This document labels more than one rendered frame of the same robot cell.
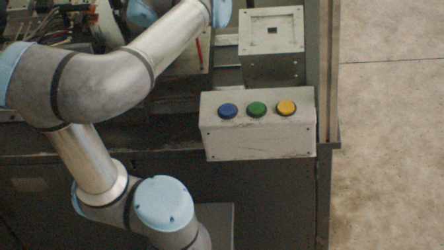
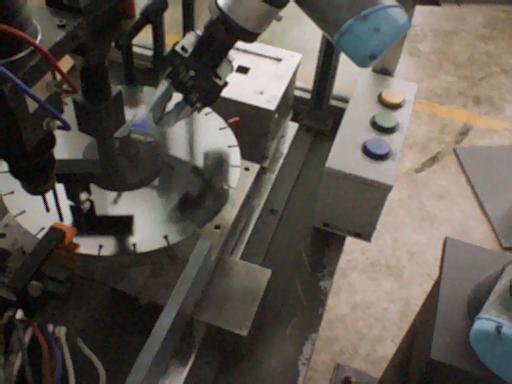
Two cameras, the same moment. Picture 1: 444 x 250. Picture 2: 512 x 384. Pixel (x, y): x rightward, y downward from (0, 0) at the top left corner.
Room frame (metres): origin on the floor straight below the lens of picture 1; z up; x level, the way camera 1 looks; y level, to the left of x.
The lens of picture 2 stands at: (1.13, 0.67, 1.52)
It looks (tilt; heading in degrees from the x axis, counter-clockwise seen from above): 48 degrees down; 275
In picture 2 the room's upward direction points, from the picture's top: 6 degrees clockwise
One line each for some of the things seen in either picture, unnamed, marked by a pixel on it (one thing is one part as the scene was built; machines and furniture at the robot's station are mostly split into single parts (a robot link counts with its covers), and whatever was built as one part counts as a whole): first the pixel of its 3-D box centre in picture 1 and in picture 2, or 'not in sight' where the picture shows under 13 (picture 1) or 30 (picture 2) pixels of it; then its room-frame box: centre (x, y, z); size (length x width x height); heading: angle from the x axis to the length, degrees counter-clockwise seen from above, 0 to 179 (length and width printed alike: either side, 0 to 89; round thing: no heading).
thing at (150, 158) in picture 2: not in sight; (122, 152); (1.36, 0.14, 0.96); 0.11 x 0.11 x 0.03
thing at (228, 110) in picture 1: (227, 111); (376, 149); (1.00, -0.02, 0.90); 0.04 x 0.04 x 0.02
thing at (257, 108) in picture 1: (256, 110); (384, 123); (0.98, -0.09, 0.90); 0.04 x 0.04 x 0.02
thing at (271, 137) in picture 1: (258, 124); (366, 152); (1.00, -0.09, 0.82); 0.28 x 0.11 x 0.15; 80
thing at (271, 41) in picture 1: (273, 49); (240, 100); (1.25, -0.18, 0.82); 0.18 x 0.18 x 0.15; 80
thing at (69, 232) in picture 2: (79, 15); (45, 268); (1.40, 0.33, 0.95); 0.10 x 0.03 x 0.07; 80
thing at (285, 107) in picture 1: (285, 108); (391, 99); (0.97, -0.16, 0.90); 0.04 x 0.04 x 0.02
